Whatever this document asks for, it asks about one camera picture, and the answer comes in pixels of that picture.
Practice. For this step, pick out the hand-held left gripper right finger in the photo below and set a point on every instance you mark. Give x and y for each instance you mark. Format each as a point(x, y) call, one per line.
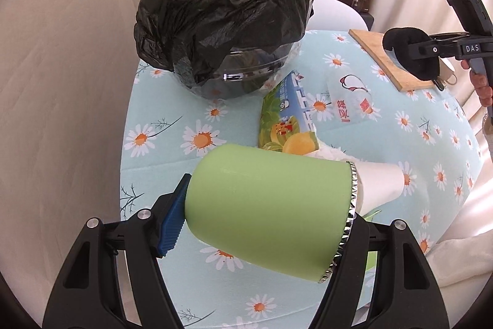
point(385, 259)

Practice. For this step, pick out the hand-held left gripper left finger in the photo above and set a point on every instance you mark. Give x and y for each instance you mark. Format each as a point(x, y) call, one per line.
point(172, 223)

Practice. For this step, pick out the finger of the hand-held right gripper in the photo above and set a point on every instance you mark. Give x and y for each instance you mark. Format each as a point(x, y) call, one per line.
point(431, 49)
point(448, 36)

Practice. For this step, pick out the white paper cup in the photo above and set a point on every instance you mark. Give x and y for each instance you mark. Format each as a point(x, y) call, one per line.
point(379, 184)

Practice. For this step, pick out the green cylindrical can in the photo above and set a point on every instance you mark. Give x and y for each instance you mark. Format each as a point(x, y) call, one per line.
point(269, 205)

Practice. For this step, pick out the lemon print drink carton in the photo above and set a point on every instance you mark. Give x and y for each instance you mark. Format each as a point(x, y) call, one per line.
point(290, 113)

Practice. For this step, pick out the black bag-lined trash bin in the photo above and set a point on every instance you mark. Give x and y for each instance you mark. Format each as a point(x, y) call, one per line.
point(223, 28)

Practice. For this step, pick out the person's right hand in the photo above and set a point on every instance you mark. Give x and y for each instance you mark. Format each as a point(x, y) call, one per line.
point(481, 84)

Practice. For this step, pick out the beige ceramic mug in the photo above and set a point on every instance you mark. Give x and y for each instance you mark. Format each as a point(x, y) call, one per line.
point(448, 72)

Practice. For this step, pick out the wooden cutting board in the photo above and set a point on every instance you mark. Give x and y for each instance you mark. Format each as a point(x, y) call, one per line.
point(379, 51)

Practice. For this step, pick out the black suitcase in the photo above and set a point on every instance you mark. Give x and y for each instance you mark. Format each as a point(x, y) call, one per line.
point(368, 20)

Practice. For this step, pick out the daisy print tablecloth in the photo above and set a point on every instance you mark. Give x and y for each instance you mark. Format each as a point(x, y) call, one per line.
point(165, 144)

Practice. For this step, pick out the clear plastic cup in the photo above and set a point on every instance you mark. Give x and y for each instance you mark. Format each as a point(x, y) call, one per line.
point(352, 94)

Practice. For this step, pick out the white chair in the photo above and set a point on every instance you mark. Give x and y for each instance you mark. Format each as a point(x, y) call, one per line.
point(335, 11)

